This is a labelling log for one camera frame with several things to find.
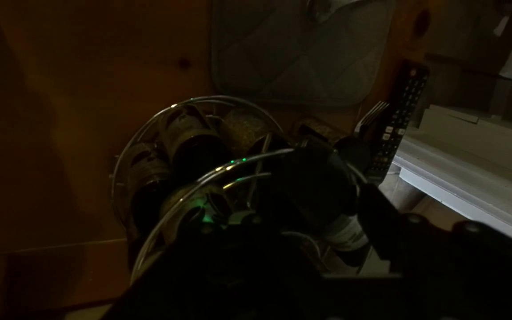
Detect grey quilted pot holder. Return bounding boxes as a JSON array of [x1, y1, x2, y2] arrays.
[[209, 0, 396, 108]]

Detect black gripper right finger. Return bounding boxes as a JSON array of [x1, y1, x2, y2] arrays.
[[355, 182, 512, 320]]

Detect white ledge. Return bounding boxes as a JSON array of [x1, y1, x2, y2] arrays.
[[390, 102, 512, 253]]

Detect black remote control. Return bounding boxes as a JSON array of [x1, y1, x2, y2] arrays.
[[364, 60, 431, 182]]

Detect round wire seasoning rack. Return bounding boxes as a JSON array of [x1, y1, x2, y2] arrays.
[[108, 93, 364, 285]]

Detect dark spice jar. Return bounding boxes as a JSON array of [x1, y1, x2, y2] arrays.
[[261, 143, 373, 255]]

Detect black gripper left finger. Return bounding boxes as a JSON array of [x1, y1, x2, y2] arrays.
[[102, 220, 328, 320]]

